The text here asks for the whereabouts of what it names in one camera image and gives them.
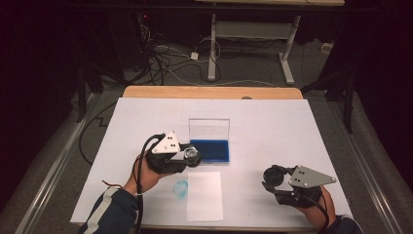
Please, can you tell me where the blue ink pad case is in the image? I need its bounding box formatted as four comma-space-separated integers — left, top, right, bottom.
188, 118, 231, 165

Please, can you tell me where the black stand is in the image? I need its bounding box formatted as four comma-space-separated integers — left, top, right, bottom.
301, 71, 357, 135
76, 64, 105, 124

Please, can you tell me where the stamp with clear handle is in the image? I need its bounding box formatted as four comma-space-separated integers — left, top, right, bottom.
182, 144, 203, 169

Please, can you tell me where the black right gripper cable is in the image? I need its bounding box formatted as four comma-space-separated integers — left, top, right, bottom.
301, 191, 331, 230

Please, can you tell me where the person's right hand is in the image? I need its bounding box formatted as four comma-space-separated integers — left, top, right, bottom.
296, 185, 337, 230

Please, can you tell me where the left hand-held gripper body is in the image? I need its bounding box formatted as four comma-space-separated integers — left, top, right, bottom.
144, 131, 188, 176

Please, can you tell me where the person's left hand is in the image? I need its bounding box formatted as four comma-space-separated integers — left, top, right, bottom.
123, 151, 173, 197

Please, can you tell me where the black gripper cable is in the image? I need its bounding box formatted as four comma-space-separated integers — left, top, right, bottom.
132, 133, 167, 234
301, 191, 331, 230

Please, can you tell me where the large white table cover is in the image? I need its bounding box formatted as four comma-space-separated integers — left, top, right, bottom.
69, 97, 355, 230

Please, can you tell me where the white metal desk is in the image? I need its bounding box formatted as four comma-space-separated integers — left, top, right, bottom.
194, 0, 346, 86

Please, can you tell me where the thin red wire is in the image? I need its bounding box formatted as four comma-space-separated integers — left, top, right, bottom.
101, 179, 124, 190

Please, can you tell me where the small white paper sheet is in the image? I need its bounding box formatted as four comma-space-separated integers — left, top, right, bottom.
186, 171, 225, 223

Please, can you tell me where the aluminium rail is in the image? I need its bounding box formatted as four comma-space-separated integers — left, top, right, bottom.
324, 97, 405, 234
13, 92, 100, 234

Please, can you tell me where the white power strip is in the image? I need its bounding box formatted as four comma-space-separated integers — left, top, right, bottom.
319, 42, 335, 56

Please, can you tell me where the tangle of floor cables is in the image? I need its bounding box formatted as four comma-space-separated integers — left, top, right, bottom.
135, 22, 228, 87

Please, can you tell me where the long white floor cable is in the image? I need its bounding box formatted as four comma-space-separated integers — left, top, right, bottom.
164, 66, 281, 89

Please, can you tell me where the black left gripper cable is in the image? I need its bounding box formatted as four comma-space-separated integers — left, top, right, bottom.
132, 133, 167, 234

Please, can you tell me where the black round stamp cap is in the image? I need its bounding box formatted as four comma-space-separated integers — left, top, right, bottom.
262, 164, 285, 188

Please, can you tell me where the black floor cable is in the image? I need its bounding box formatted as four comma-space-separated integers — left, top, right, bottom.
78, 101, 118, 165

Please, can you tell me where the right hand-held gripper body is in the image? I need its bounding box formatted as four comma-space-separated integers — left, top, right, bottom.
275, 165, 338, 210

